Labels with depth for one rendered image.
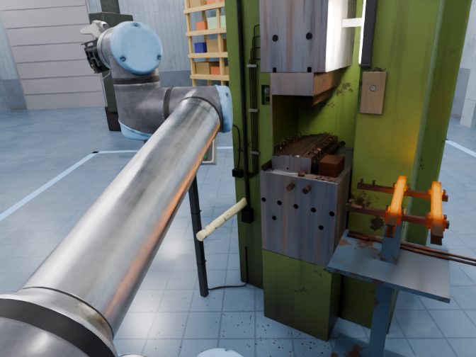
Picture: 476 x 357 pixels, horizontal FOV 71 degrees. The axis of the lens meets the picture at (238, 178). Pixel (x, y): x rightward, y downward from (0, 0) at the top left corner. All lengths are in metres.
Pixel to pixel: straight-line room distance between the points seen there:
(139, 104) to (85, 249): 0.42
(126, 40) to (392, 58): 1.13
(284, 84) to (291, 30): 0.22
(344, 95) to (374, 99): 0.42
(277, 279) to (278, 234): 0.29
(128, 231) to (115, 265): 0.04
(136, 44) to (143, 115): 0.13
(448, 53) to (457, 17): 0.15
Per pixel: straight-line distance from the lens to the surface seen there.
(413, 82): 1.54
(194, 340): 2.03
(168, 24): 10.19
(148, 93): 0.68
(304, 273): 1.78
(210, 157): 1.64
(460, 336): 2.27
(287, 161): 1.60
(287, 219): 1.65
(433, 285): 1.37
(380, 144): 1.60
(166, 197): 0.38
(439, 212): 1.23
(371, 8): 1.52
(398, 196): 1.30
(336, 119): 1.98
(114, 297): 0.30
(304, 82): 1.49
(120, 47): 0.66
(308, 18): 1.48
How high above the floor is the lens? 1.48
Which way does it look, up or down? 22 degrees down
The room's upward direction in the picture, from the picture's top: 3 degrees counter-clockwise
